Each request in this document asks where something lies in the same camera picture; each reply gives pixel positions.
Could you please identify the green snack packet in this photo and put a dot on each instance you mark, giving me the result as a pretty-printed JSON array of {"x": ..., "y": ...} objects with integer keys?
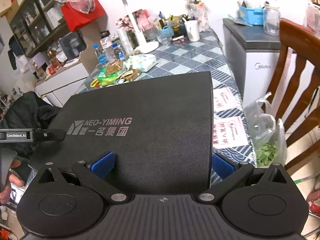
[{"x": 107, "y": 80}]

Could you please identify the clear bottle pink lid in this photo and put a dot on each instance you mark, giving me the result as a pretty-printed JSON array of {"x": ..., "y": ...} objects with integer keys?
[{"x": 108, "y": 52}]

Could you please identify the small blue basket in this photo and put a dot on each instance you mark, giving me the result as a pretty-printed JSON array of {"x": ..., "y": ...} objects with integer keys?
[{"x": 166, "y": 31}]

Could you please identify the clear jug white lid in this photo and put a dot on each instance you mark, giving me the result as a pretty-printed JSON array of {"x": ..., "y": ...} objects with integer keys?
[{"x": 271, "y": 22}]

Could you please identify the clear hanging plastic bag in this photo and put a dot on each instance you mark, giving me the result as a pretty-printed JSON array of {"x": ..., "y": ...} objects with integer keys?
[{"x": 80, "y": 1}]

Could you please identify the colourful flat case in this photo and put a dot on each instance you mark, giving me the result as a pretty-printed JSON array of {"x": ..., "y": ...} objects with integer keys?
[{"x": 180, "y": 39}]

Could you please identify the black box lid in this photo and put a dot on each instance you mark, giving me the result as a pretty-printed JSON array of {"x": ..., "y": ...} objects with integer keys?
[{"x": 150, "y": 130}]

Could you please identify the gold snack packet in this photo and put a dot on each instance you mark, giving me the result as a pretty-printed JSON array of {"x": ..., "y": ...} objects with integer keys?
[
  {"x": 131, "y": 75},
  {"x": 113, "y": 67}
]

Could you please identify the pink checkered gift bag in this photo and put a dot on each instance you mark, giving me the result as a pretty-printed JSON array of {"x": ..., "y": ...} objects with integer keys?
[{"x": 142, "y": 17}]

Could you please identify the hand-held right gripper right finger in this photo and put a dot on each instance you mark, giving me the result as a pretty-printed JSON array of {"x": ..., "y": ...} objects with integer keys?
[{"x": 221, "y": 166}]

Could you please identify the dark pen holder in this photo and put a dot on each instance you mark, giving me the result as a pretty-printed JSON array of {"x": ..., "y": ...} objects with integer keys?
[{"x": 178, "y": 31}]

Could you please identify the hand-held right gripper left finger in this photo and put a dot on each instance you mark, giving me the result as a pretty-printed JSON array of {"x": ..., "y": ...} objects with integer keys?
[{"x": 103, "y": 163}]

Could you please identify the dark glass cabinet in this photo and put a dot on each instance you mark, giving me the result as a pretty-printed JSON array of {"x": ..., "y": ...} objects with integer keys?
[{"x": 30, "y": 25}]

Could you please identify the black jacket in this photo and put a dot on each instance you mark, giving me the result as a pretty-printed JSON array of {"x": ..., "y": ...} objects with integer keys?
[{"x": 25, "y": 110}]

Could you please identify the blue plastic basket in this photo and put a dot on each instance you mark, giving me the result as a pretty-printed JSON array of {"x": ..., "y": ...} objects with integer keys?
[{"x": 250, "y": 15}]

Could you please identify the pale blue tissue pack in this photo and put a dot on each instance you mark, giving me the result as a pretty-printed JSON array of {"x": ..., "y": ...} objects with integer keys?
[{"x": 142, "y": 61}]

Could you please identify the white mug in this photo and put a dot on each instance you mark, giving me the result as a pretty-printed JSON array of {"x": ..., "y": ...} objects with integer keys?
[{"x": 192, "y": 31}]

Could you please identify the white chest freezer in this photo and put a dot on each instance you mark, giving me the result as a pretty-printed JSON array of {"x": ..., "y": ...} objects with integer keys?
[{"x": 262, "y": 80}]

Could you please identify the plastic bag of greens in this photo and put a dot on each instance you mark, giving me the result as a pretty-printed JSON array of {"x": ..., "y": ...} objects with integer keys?
[{"x": 267, "y": 152}]

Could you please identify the pink paper note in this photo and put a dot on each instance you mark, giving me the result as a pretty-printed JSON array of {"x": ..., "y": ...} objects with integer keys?
[
  {"x": 227, "y": 98},
  {"x": 230, "y": 131}
]

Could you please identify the yellow orange scissors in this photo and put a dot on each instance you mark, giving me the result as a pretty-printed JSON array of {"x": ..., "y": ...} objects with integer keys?
[{"x": 92, "y": 83}]

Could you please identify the white low cabinet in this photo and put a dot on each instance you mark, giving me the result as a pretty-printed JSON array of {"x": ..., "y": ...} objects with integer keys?
[{"x": 65, "y": 85}]

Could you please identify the clear plastic bag roll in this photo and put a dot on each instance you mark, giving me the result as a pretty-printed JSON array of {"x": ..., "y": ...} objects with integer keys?
[{"x": 125, "y": 42}]

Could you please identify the clear glass bowl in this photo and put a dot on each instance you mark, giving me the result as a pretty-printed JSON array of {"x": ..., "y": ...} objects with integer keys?
[{"x": 163, "y": 40}]

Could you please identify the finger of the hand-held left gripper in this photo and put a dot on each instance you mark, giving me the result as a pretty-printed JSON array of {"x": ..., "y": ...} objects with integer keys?
[{"x": 50, "y": 134}]

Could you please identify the person's left hand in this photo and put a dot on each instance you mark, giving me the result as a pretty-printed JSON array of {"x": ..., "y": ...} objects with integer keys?
[{"x": 6, "y": 195}]

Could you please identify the red hanging bag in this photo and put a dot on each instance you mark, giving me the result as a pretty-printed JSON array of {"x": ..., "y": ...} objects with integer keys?
[{"x": 72, "y": 20}]

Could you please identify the small blue cap bottle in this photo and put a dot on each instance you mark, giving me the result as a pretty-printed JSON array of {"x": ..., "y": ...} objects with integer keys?
[{"x": 118, "y": 53}]

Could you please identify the blue cap water bottle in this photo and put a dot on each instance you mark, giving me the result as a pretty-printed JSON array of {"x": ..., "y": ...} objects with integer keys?
[{"x": 101, "y": 57}]

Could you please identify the white desk lamp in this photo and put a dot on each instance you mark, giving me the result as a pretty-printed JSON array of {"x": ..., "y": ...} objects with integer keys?
[{"x": 135, "y": 22}]

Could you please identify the brown wooden chair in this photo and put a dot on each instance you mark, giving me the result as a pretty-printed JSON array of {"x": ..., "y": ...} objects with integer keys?
[{"x": 290, "y": 45}]

